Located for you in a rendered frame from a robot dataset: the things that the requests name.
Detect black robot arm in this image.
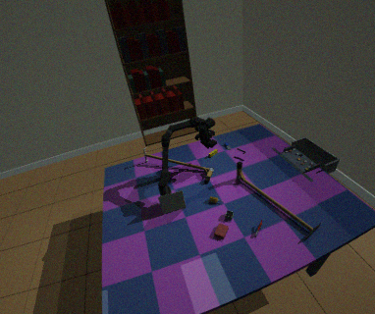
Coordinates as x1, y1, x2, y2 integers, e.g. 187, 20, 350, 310
158, 116, 216, 196

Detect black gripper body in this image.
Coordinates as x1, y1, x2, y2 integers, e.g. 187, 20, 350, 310
195, 132, 217, 148

